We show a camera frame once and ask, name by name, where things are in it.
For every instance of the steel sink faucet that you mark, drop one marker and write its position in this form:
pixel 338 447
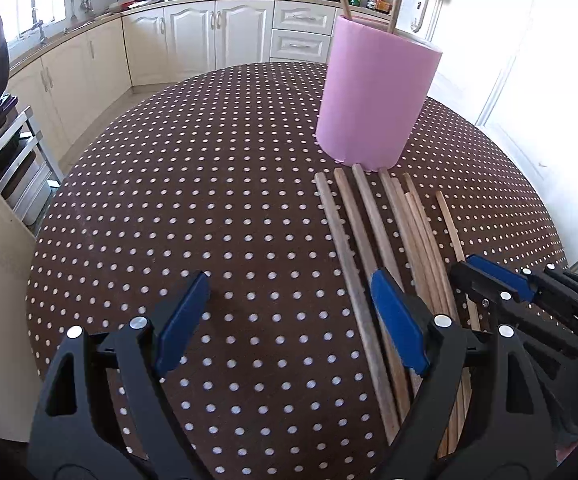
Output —
pixel 41 30

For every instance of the pink cylindrical container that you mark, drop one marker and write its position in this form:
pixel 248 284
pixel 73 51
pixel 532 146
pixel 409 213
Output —
pixel 374 95

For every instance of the silver metal rack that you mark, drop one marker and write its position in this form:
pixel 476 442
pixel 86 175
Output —
pixel 6 156

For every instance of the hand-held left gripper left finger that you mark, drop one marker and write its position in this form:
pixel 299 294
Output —
pixel 184 320

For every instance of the light bamboo chopstick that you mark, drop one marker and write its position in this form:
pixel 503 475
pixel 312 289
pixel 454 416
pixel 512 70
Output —
pixel 452 230

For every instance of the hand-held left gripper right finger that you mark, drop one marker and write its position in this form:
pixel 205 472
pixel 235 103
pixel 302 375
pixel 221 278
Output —
pixel 399 330

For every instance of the brown polka dot tablecloth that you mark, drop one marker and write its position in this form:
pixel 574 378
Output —
pixel 194 185

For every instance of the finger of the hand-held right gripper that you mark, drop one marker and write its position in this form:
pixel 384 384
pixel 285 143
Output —
pixel 501 277
pixel 564 292

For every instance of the white door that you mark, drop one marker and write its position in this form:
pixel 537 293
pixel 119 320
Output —
pixel 469 35

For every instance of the cream kitchen base cabinets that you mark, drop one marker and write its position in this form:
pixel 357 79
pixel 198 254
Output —
pixel 189 35

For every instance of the row of wooden chopsticks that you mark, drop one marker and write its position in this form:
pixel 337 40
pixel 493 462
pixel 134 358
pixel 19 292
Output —
pixel 366 200

